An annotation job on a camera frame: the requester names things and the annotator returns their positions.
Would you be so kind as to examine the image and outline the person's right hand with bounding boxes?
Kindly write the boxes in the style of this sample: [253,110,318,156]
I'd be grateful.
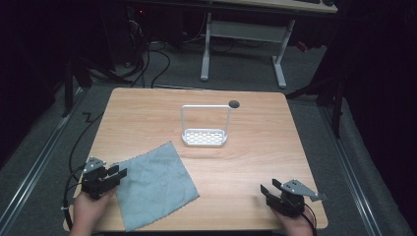
[270,206,317,236]

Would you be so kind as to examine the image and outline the person's left hand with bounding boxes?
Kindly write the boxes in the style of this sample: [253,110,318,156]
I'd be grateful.
[69,188,117,236]

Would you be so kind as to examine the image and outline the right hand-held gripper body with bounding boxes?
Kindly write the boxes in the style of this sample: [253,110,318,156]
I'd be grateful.
[267,178,328,218]

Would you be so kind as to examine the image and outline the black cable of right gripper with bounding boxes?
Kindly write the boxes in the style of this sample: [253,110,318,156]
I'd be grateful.
[302,202,319,236]

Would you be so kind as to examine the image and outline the white-framed desk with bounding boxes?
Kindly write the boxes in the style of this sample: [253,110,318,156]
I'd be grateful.
[200,0,339,89]

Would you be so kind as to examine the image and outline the dark computer tower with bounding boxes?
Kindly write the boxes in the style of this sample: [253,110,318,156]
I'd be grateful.
[126,4,150,68]

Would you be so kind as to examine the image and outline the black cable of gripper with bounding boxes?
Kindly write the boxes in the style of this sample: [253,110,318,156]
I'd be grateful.
[61,111,106,232]
[302,202,319,236]

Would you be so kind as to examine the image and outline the blue-grey cloth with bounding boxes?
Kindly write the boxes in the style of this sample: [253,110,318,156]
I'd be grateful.
[110,141,201,233]

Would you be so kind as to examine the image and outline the white rack with bar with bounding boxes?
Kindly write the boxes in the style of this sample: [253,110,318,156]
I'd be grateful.
[180,103,232,148]

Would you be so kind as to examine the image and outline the black metal stand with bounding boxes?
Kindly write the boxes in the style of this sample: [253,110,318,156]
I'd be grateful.
[61,58,76,118]

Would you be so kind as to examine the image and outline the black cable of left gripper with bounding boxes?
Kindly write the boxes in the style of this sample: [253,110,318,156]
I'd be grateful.
[61,111,106,232]

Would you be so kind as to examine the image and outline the black floor cables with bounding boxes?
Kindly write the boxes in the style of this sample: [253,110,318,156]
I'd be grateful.
[129,40,172,89]

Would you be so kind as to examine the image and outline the metal floor rail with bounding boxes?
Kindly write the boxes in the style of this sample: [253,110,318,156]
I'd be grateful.
[318,105,386,236]
[0,88,87,232]

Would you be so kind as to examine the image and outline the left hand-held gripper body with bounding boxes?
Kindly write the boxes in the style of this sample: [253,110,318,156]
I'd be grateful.
[81,156,118,201]

